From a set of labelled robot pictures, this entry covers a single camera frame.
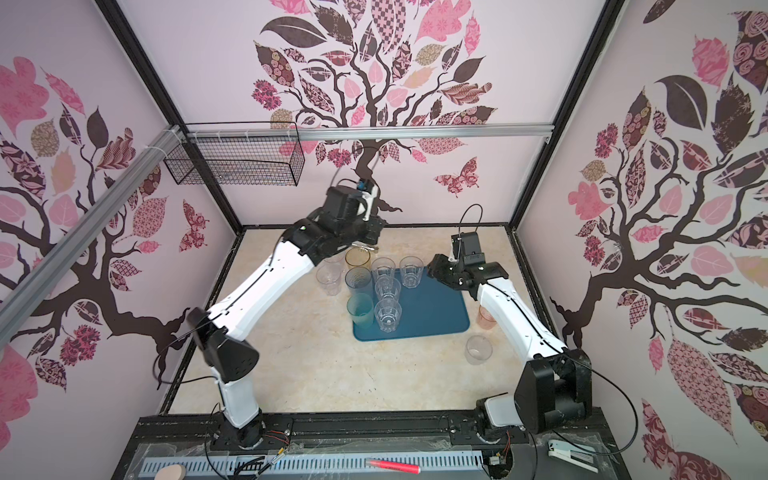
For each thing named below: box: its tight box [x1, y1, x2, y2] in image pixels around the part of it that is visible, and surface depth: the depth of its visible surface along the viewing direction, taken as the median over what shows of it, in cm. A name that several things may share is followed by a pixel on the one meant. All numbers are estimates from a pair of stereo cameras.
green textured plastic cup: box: [346, 292, 374, 329], surface depth 90 cm
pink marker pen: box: [366, 459, 421, 475], surface depth 70 cm
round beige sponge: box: [154, 464, 187, 480], surface depth 69 cm
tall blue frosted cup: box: [345, 266, 374, 303], surface depth 95 cm
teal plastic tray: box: [353, 266, 470, 342], surface depth 94 cm
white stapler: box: [548, 439, 599, 473], surface depth 70 cm
